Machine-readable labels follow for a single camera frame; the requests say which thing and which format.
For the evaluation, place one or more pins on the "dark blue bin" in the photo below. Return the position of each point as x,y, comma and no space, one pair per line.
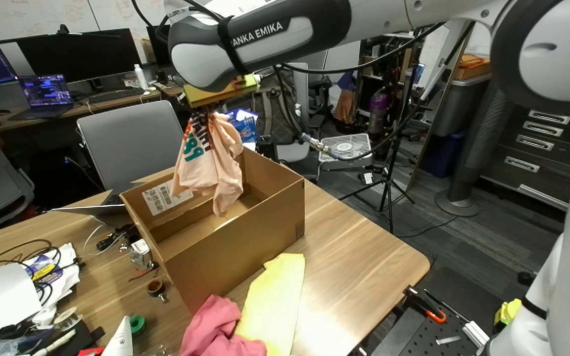
441,154

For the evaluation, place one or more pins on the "pink cloth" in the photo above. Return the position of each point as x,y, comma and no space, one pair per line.
208,326

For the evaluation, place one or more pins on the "long wooden desk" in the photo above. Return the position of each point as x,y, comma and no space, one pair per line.
109,103

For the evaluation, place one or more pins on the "blue printed package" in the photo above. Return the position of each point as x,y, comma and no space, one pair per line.
246,124

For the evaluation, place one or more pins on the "orange black hand tool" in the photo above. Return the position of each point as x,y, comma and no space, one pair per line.
430,310

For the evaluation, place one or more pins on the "light grey office chair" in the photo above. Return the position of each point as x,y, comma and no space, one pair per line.
133,140

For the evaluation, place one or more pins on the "yellow-green small part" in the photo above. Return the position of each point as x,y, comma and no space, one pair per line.
509,310

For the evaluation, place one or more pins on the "black pliers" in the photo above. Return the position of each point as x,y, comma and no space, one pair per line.
113,237

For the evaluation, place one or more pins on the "brown cardboard box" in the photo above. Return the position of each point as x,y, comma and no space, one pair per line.
232,249

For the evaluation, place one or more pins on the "black perforated robot table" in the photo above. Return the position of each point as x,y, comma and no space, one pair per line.
404,336

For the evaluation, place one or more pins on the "peach printed t-shirt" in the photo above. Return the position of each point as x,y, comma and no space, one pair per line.
208,164

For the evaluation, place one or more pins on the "small white block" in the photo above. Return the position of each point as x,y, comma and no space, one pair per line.
475,334

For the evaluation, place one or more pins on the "white triangular paper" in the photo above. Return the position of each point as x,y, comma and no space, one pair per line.
119,342

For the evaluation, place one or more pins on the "small silver object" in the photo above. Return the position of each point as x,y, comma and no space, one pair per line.
141,249

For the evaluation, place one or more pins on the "white papers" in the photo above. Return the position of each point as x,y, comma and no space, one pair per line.
58,277

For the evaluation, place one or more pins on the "yellow cloth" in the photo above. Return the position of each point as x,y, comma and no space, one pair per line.
271,302

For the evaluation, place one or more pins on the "grey round pedestal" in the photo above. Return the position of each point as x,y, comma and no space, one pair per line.
475,150

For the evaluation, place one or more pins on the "black computer monitor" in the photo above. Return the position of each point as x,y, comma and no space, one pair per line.
79,55
156,43

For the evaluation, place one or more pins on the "large wall whiteboard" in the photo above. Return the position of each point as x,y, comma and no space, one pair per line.
34,12

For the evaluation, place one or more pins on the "white bottle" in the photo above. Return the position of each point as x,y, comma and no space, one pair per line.
141,75

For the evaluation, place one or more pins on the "laptop with purple screen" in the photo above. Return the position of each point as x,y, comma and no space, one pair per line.
46,91

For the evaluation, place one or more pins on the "black tripod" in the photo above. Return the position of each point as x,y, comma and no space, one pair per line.
394,178

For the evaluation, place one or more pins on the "olive grey backpack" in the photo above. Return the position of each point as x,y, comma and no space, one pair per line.
281,109

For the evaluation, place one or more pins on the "white flat device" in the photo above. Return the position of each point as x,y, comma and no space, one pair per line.
350,146

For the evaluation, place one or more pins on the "green tape roll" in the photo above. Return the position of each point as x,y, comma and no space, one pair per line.
137,324

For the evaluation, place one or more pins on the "dark grey drawer cabinet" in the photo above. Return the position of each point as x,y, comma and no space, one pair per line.
534,158

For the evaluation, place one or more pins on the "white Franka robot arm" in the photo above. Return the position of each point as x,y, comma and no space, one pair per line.
548,51

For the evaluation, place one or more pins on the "brown tape roll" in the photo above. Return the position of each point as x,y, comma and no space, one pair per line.
154,287

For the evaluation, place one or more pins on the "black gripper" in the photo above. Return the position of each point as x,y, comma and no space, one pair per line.
180,99

